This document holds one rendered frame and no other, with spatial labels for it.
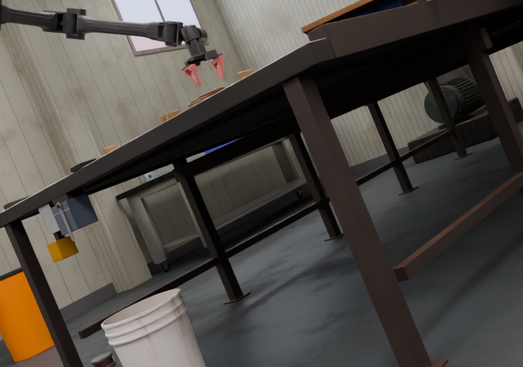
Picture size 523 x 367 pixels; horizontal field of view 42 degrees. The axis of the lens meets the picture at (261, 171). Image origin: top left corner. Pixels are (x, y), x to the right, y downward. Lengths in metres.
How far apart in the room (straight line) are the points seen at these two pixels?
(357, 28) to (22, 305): 3.83
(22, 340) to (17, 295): 0.32
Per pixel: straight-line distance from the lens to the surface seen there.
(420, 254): 1.98
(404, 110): 8.36
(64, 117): 6.78
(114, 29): 2.47
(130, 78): 7.86
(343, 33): 1.83
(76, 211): 2.72
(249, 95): 1.86
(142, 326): 2.34
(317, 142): 1.76
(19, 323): 5.23
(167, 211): 7.55
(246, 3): 9.28
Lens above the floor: 0.70
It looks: 1 degrees down
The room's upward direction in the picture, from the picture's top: 23 degrees counter-clockwise
